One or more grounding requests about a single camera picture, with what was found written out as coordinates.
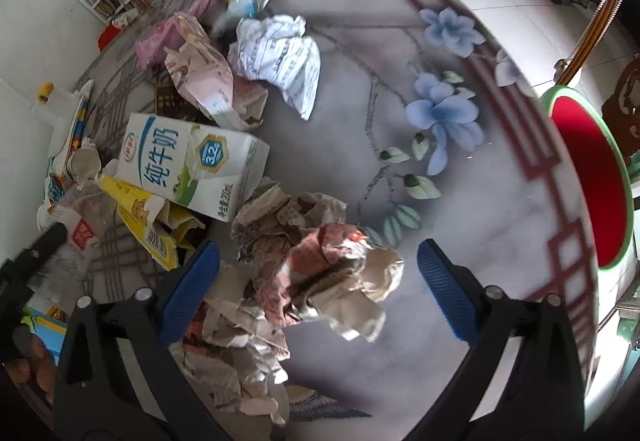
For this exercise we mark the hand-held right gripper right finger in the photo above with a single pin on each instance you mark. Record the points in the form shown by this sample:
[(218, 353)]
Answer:
[(445, 291)]

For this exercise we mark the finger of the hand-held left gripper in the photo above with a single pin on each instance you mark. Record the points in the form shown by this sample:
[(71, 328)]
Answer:
[(35, 253)]

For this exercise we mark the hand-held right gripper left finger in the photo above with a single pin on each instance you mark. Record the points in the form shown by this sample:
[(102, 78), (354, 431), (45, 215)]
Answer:
[(192, 291)]

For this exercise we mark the brown paper ball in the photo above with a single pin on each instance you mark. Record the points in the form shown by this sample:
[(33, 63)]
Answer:
[(325, 266)]

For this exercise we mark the red bin with green rim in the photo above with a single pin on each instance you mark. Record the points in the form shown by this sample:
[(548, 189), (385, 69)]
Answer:
[(590, 171)]

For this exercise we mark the clear bag with red label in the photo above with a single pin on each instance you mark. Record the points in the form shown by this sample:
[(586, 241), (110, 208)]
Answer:
[(80, 231)]

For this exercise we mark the blue packet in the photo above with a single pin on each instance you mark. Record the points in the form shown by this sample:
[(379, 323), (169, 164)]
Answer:
[(47, 331)]

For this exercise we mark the crumpled beige paper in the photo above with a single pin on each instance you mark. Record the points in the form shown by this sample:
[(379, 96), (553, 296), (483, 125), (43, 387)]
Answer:
[(235, 361)]

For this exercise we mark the yellow snack wrapper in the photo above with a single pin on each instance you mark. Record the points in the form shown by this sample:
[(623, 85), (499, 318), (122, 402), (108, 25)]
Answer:
[(140, 216)]

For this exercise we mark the paper cup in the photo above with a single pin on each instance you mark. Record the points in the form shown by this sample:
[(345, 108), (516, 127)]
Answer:
[(82, 163)]

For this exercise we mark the brown potatoes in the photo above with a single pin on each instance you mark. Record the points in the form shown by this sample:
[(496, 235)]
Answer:
[(32, 366)]

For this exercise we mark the white milk carton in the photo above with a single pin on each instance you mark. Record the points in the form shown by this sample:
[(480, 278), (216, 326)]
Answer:
[(190, 166)]

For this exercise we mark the colourful striped wrapper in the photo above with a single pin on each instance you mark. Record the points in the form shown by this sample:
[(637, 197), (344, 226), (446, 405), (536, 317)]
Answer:
[(72, 131)]

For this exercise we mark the crumpled pink newspaper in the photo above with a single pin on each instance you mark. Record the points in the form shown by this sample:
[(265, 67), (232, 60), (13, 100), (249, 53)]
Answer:
[(205, 71)]

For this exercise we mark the crumpled white printed paper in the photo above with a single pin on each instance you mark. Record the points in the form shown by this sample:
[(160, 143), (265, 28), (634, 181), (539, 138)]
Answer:
[(280, 58)]

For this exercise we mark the pink plastic bag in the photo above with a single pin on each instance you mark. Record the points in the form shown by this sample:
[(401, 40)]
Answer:
[(160, 38)]

